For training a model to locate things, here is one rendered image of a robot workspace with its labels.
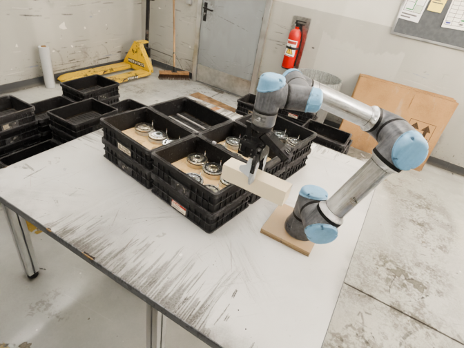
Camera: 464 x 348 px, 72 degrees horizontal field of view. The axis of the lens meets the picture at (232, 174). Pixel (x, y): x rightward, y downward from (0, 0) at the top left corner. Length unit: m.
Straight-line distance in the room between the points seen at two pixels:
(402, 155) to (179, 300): 0.88
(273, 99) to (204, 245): 0.70
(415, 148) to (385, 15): 3.14
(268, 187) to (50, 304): 1.47
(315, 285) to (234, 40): 3.89
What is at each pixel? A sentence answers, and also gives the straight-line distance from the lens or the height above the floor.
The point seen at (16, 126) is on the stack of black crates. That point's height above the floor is 0.49.
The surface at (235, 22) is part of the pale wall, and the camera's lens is 4.74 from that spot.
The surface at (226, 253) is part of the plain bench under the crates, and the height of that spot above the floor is 0.70.
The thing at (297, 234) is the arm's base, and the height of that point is 0.75.
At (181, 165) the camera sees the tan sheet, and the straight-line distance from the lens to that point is 1.58.
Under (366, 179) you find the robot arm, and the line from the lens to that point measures 1.19.
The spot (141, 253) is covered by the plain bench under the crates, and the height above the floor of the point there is 0.70.
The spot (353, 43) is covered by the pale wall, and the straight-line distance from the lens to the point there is 4.26.
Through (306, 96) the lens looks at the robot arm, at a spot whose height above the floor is 1.40.
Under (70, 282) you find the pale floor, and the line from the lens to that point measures 2.19.
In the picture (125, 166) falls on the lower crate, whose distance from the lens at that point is 1.72.
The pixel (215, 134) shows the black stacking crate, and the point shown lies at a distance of 1.76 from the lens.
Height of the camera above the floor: 1.71
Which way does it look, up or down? 34 degrees down
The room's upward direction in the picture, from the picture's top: 10 degrees clockwise
